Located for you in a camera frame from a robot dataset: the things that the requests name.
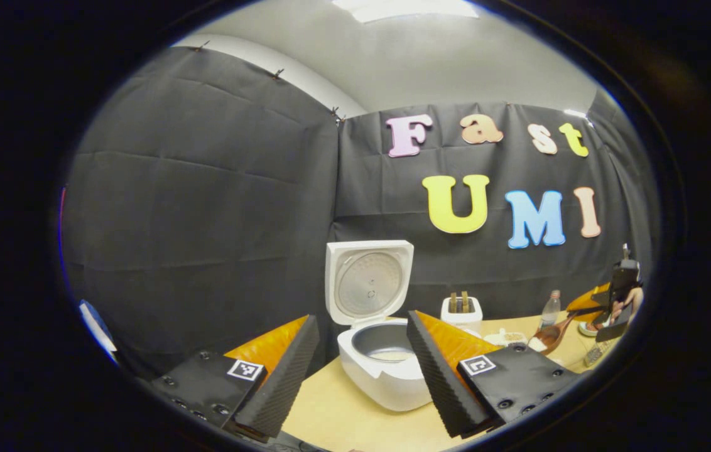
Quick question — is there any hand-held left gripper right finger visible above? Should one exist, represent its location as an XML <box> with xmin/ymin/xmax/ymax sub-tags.
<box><xmin>407</xmin><ymin>310</ymin><xmax>582</xmax><ymax>438</ymax></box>

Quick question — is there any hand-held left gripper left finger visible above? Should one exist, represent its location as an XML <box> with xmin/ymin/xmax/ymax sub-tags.
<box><xmin>151</xmin><ymin>315</ymin><xmax>320</xmax><ymax>438</ymax></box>

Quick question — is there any brown wooden spoon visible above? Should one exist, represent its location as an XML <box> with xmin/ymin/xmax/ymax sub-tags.
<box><xmin>528</xmin><ymin>312</ymin><xmax>582</xmax><ymax>356</ymax></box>

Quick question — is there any white rice cooker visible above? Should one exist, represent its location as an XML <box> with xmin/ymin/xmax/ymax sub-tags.
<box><xmin>325</xmin><ymin>240</ymin><xmax>435</xmax><ymax>412</ymax></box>

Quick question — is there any white divided rice dish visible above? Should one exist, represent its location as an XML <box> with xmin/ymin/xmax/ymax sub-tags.
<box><xmin>484</xmin><ymin>328</ymin><xmax>529</xmax><ymax>347</ymax></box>

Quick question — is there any clear plastic water bottle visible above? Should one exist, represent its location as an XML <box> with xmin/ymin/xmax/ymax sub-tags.
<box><xmin>539</xmin><ymin>289</ymin><xmax>562</xmax><ymax>331</ymax></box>

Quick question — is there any white toaster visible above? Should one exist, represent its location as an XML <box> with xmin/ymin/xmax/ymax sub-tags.
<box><xmin>440</xmin><ymin>291</ymin><xmax>484</xmax><ymax>333</ymax></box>

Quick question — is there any black backdrop cloth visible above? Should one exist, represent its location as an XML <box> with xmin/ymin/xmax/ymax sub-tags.
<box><xmin>60</xmin><ymin>45</ymin><xmax>661</xmax><ymax>377</ymax></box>

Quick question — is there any wide ceiling light panel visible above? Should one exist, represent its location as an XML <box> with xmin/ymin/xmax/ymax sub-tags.
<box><xmin>330</xmin><ymin>0</ymin><xmax>480</xmax><ymax>24</ymax></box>

